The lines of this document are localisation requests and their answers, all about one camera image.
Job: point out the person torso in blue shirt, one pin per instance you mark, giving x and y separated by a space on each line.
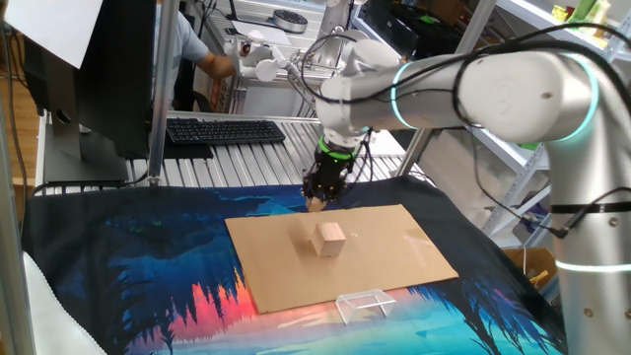
185 47

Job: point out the small wooden block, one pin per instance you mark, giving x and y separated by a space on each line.
315 204

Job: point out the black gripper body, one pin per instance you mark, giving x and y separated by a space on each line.
328 172

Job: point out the large wooden block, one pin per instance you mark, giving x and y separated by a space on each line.
329 239

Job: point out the person forearm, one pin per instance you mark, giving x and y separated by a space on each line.
219 66

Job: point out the round grey black device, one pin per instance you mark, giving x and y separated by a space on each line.
291 21

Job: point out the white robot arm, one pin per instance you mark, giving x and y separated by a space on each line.
367 51

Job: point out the red and white box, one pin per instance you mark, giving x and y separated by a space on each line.
217 96

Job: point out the white metal shelf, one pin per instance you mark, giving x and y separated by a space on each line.
522 158

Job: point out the black keyboard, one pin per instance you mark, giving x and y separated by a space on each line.
224 131

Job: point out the printed forest landscape mat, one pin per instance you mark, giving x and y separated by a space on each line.
123 246

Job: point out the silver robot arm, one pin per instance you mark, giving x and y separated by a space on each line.
517 93

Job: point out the white mesh basket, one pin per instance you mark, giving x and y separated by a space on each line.
365 303

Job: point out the black monitor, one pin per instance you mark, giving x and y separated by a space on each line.
113 74

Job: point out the open cardboard box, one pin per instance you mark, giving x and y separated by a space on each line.
537 261

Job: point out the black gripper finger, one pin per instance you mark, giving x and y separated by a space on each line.
335 197
307 191

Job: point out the brown cardboard sheet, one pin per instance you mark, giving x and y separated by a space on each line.
276 266

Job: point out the aluminium frame bar with bracket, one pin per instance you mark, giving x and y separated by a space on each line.
12 246

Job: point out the white paper sheet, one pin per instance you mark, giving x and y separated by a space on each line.
54 29

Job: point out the aluminium frame post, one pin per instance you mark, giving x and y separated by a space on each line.
162 98

